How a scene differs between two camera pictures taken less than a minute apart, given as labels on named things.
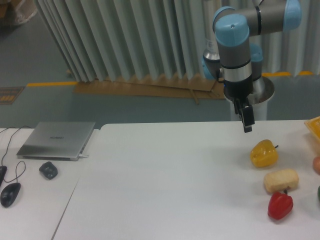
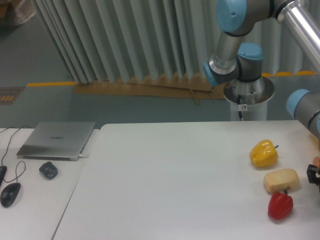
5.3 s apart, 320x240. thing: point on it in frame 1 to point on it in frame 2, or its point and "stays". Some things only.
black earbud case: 49,170 stays
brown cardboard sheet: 198,86 stays
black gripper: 240,90 to 317,180
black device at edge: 3,170 stays
